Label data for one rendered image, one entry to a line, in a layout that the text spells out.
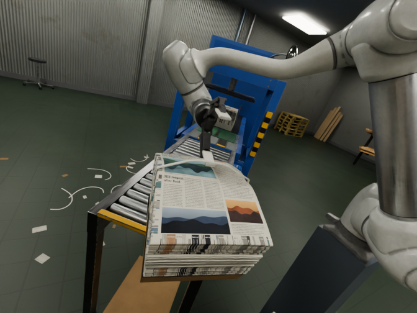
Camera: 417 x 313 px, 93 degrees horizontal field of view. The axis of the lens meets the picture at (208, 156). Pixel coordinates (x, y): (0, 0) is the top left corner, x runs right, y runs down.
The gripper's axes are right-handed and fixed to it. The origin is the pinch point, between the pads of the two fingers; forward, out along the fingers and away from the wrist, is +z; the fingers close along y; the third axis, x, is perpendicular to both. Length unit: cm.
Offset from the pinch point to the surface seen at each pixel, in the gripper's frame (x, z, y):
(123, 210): 24, -21, 51
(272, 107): -84, -117, 9
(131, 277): 16, -35, 132
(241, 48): -48, -148, -29
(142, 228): 15, -9, 48
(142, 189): 18, -39, 53
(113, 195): 30, -30, 51
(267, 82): -73, -123, -9
